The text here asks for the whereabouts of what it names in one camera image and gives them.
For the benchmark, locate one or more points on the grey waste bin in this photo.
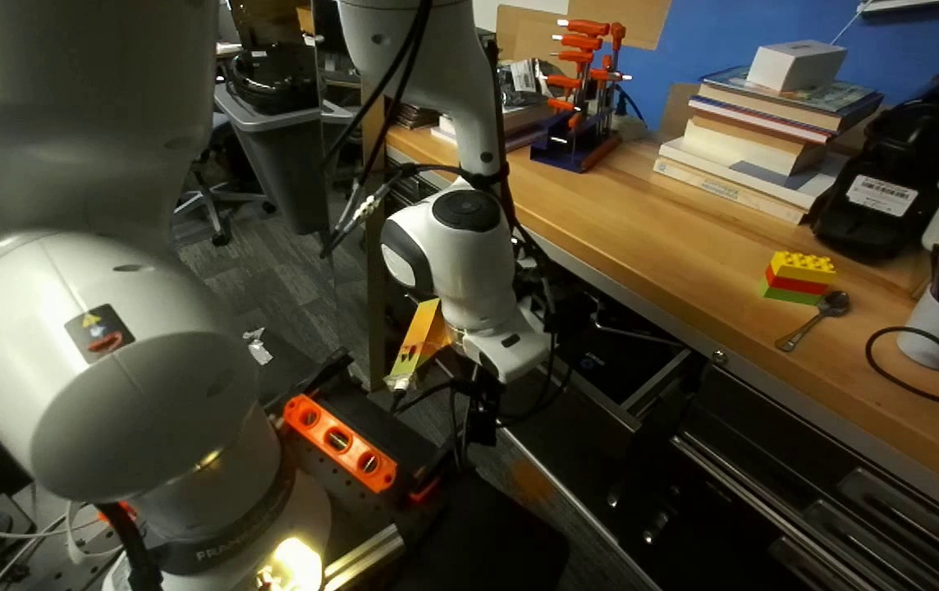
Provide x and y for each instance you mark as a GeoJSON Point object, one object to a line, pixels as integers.
{"type": "Point", "coordinates": [286, 156]}

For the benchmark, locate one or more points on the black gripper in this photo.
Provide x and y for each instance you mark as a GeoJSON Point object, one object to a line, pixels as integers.
{"type": "Point", "coordinates": [483, 409]}

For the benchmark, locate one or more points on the stack of books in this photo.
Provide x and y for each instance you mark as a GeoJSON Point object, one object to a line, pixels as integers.
{"type": "Point", "coordinates": [763, 148]}

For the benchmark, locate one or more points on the stacked toy bricks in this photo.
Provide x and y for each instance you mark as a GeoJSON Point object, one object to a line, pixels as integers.
{"type": "Point", "coordinates": [799, 278]}

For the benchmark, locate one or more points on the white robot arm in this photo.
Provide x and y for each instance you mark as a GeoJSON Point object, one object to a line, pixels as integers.
{"type": "Point", "coordinates": [124, 378]}

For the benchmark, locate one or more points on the black label printer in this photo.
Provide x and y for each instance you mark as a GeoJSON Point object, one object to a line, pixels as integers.
{"type": "Point", "coordinates": [887, 191]}

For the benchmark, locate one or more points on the metal drawer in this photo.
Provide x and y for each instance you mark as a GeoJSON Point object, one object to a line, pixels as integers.
{"type": "Point", "coordinates": [611, 397]}

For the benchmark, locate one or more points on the white box on books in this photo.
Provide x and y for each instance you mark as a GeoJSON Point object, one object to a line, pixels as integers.
{"type": "Point", "coordinates": [790, 68]}

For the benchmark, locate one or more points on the metal spoon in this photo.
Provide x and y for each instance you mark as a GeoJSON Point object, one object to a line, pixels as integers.
{"type": "Point", "coordinates": [834, 302]}

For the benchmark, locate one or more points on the office chair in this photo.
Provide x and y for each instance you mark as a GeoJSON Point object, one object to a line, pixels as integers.
{"type": "Point", "coordinates": [214, 197]}

